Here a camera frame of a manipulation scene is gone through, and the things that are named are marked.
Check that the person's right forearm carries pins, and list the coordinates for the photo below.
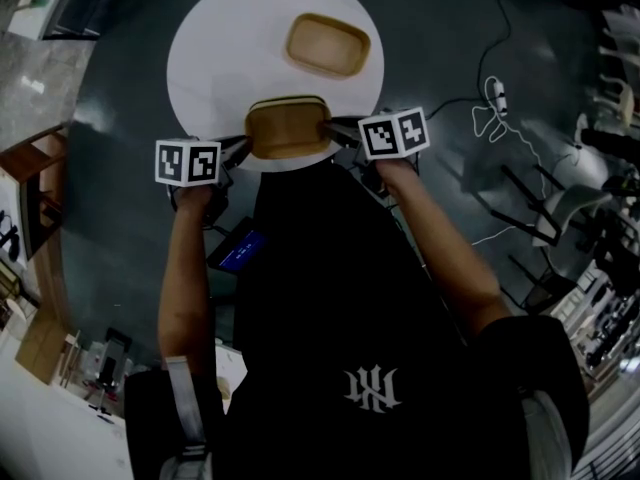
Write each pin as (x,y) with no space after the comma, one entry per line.
(440,248)

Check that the person's black shirt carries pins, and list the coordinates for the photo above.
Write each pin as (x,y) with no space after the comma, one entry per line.
(325,293)

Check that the white chair with black legs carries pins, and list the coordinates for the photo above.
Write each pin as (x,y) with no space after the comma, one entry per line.
(575,203)

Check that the wooden desk with white top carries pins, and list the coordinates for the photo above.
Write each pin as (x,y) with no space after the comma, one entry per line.
(47,138)

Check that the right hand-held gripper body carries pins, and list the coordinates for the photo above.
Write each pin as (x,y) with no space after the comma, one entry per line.
(382,135)

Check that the white power strip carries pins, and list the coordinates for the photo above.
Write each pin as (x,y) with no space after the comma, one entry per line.
(500,98)

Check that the person's left forearm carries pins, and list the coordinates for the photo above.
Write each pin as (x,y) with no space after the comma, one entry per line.
(185,278)

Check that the round white table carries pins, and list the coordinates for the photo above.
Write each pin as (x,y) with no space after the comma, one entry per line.
(225,43)

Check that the black tablet with blue screen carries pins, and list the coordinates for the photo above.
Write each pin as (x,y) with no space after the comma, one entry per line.
(240,248)

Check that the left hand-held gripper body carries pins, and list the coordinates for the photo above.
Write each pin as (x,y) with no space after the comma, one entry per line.
(172,163)

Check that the steel table with white top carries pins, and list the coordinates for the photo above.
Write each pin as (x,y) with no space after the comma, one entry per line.
(30,23)

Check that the white wooden chair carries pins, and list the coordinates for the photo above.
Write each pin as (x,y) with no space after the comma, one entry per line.
(622,93)

